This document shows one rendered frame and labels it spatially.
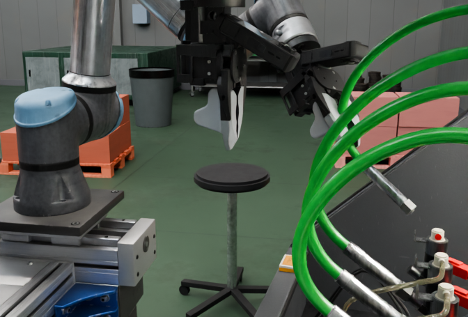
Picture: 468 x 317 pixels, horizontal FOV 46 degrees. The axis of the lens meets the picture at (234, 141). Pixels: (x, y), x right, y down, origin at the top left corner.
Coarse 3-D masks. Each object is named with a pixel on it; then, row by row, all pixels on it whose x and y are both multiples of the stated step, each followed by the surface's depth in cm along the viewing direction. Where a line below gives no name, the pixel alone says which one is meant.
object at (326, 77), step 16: (304, 48) 95; (320, 64) 91; (288, 80) 96; (304, 80) 91; (320, 80) 88; (336, 80) 92; (288, 96) 94; (304, 96) 91; (336, 96) 91; (288, 112) 93; (304, 112) 93
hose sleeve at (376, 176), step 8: (368, 168) 85; (368, 176) 85; (376, 176) 84; (376, 184) 85; (384, 184) 84; (392, 184) 84; (384, 192) 84; (392, 192) 83; (400, 192) 83; (392, 200) 84; (400, 200) 82
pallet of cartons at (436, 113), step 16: (384, 96) 503; (400, 96) 503; (368, 112) 505; (400, 112) 502; (416, 112) 500; (432, 112) 498; (448, 112) 496; (384, 128) 506; (400, 128) 507; (416, 128) 505; (368, 144) 511
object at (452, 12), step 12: (444, 12) 74; (456, 12) 73; (408, 24) 77; (420, 24) 76; (396, 36) 79; (384, 48) 80; (372, 60) 82; (360, 72) 83; (348, 84) 85; (348, 96) 86
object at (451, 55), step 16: (464, 48) 59; (416, 64) 61; (432, 64) 60; (384, 80) 62; (400, 80) 62; (368, 96) 63; (352, 112) 64; (336, 128) 65; (320, 144) 66; (320, 160) 66; (320, 224) 68; (336, 240) 68; (352, 256) 67; (368, 256) 68; (368, 272) 68; (384, 272) 67
